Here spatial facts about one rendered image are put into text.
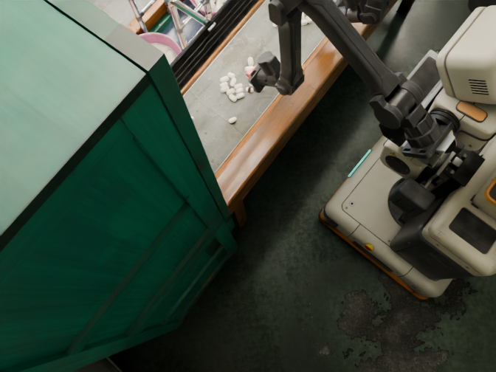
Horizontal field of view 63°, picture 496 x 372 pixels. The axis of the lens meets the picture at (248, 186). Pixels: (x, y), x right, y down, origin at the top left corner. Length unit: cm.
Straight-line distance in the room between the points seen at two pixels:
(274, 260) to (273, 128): 88
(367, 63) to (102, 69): 69
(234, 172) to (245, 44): 55
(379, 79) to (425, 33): 181
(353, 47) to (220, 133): 71
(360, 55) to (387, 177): 112
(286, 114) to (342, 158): 85
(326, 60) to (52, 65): 130
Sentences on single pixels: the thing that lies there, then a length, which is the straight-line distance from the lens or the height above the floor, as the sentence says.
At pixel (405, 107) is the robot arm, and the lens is 108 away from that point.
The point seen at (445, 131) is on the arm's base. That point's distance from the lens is 115.
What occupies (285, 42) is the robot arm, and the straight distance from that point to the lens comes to 120.
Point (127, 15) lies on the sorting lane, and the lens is 192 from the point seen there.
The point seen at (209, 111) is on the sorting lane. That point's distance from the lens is 161.
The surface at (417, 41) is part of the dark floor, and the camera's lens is 281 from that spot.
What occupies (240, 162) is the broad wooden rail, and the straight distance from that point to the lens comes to 150.
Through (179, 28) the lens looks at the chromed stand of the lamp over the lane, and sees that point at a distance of 153.
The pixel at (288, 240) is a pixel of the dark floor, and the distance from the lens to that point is 221.
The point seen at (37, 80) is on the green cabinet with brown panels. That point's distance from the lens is 53.
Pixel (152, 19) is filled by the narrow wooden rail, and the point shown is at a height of 75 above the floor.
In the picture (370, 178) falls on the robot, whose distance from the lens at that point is 205.
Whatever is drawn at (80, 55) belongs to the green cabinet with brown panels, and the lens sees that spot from 52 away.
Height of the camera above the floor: 219
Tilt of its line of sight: 75 degrees down
